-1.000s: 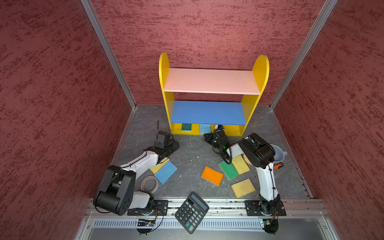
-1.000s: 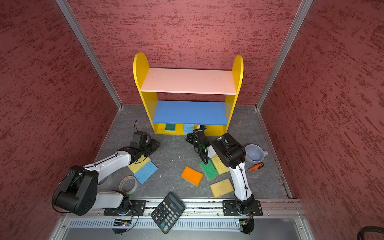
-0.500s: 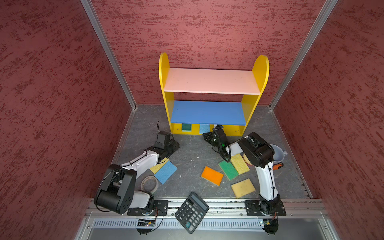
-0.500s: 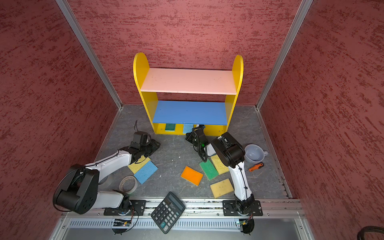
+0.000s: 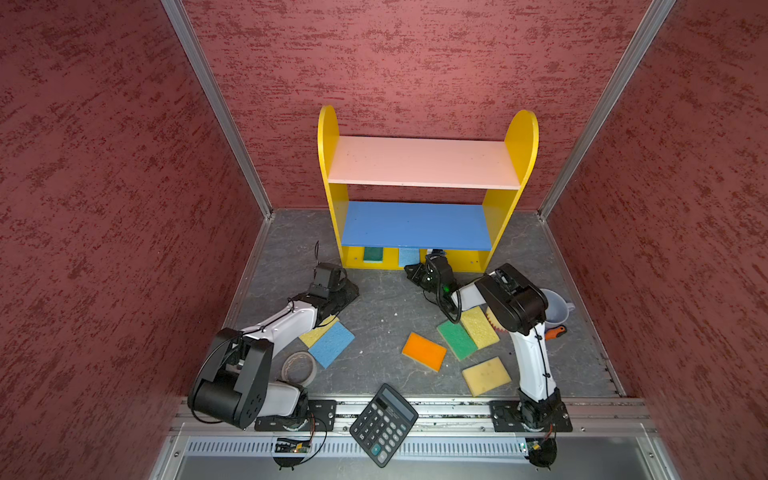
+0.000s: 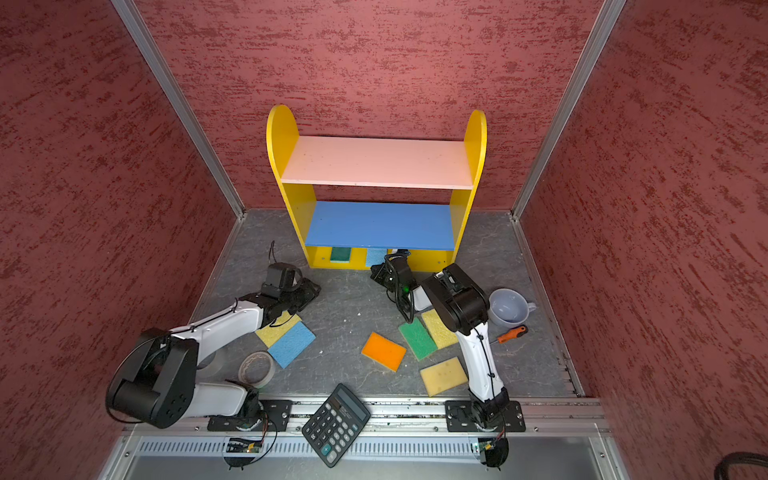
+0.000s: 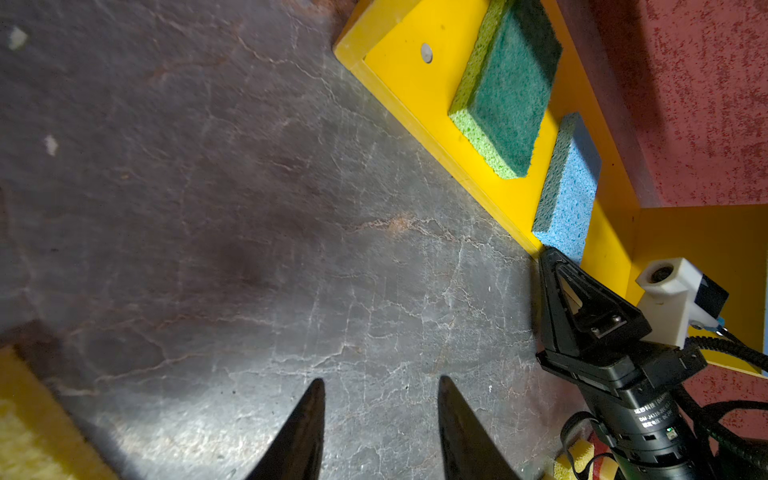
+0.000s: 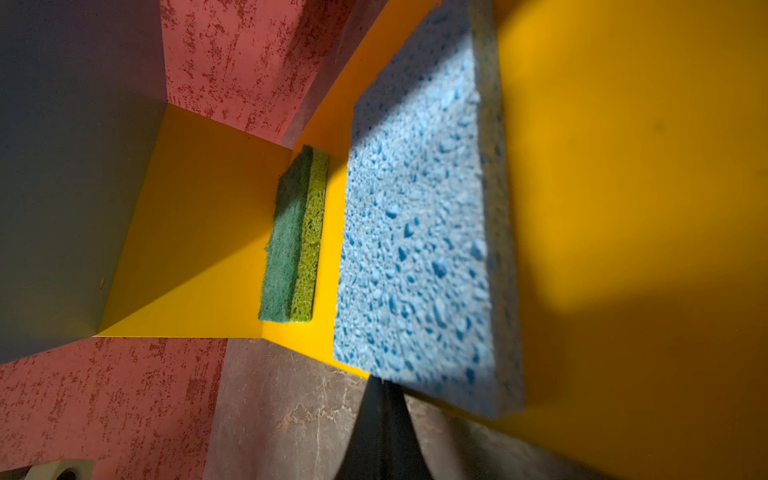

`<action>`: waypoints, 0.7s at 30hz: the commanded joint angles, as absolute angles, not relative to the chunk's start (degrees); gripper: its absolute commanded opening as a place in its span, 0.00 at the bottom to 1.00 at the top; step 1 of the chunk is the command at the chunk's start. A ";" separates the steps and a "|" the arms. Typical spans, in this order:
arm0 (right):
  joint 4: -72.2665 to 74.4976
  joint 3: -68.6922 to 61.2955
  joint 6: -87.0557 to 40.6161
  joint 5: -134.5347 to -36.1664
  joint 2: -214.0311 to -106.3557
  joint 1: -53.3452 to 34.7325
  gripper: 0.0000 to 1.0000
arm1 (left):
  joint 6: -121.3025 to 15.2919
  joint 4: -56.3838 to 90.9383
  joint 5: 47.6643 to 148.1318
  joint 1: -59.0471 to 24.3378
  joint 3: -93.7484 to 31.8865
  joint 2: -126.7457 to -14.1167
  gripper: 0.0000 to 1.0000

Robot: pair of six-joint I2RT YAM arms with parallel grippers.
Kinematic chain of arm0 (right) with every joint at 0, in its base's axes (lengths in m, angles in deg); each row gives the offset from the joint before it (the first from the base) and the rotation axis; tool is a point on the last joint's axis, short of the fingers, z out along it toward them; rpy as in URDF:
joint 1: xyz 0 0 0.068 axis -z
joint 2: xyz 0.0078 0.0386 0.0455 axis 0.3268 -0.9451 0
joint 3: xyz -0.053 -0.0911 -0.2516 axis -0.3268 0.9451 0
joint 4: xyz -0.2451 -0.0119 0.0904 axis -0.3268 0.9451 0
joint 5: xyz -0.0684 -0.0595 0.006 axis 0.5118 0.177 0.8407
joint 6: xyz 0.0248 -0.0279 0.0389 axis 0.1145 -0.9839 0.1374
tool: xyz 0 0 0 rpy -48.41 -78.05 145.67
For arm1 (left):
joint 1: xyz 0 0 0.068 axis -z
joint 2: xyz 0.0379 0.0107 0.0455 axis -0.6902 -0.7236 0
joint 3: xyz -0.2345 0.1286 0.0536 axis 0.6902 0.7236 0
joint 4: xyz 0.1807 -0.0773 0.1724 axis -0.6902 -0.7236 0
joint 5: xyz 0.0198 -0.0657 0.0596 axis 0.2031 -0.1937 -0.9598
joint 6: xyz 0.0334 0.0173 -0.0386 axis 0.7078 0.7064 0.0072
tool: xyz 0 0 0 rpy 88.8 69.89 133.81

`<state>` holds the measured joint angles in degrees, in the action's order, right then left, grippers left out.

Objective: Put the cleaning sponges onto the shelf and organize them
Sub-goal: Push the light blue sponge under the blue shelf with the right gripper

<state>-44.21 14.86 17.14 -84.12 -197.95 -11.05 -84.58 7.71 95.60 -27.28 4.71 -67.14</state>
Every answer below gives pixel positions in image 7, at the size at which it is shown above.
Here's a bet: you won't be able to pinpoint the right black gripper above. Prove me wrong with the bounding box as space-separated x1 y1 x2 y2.
537 247 715 479

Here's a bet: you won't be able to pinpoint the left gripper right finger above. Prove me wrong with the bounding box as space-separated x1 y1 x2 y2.
437 375 519 480

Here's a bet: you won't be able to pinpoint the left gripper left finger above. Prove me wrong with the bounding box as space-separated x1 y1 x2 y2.
246 378 326 480

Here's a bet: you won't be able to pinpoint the blue sponge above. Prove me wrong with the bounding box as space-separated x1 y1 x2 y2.
532 112 602 263

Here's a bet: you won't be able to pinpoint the dark green scrub sponge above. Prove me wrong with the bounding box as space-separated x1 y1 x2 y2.
448 0 562 180

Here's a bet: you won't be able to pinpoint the yellow sponge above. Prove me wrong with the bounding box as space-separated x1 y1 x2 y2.
545 439 619 480
1 347 117 480

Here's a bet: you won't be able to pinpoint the yellow shelf pink blue boards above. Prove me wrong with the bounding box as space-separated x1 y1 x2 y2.
333 1 767 350

